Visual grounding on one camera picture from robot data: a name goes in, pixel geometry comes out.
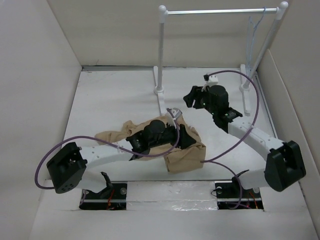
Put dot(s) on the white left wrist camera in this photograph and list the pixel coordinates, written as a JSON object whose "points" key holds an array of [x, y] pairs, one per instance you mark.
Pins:
{"points": [[172, 115]]}

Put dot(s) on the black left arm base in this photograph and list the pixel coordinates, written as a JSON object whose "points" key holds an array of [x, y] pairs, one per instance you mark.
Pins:
{"points": [[112, 198]]}

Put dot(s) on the white clothes rack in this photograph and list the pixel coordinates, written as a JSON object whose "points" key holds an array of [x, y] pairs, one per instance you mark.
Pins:
{"points": [[210, 38]]}

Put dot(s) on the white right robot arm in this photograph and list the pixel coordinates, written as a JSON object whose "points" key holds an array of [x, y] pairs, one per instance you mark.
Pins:
{"points": [[284, 163]]}

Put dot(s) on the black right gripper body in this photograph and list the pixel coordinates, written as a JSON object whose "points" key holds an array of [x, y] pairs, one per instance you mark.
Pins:
{"points": [[202, 100]]}

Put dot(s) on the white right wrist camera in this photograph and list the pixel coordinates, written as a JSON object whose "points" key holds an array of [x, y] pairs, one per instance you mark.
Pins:
{"points": [[210, 80]]}

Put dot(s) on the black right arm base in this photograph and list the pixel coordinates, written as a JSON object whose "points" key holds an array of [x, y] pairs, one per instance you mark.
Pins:
{"points": [[228, 197]]}

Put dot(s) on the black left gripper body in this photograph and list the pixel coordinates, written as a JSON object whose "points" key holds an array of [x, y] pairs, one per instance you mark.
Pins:
{"points": [[169, 135]]}

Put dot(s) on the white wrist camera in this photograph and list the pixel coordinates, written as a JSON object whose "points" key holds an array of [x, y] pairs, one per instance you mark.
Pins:
{"points": [[210, 80], [172, 115]]}

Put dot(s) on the blue wire hanger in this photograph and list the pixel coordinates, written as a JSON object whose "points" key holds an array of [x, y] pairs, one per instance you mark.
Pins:
{"points": [[250, 40]]}

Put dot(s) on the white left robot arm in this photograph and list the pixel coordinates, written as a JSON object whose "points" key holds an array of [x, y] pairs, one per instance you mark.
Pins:
{"points": [[67, 168]]}

